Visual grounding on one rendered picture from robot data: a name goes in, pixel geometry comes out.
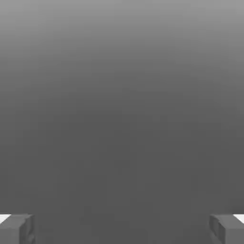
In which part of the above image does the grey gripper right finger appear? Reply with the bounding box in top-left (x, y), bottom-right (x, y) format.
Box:
top-left (209, 213), bottom-right (244, 244)

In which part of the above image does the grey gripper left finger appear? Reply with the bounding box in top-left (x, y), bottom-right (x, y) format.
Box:
top-left (0, 213), bottom-right (36, 244)

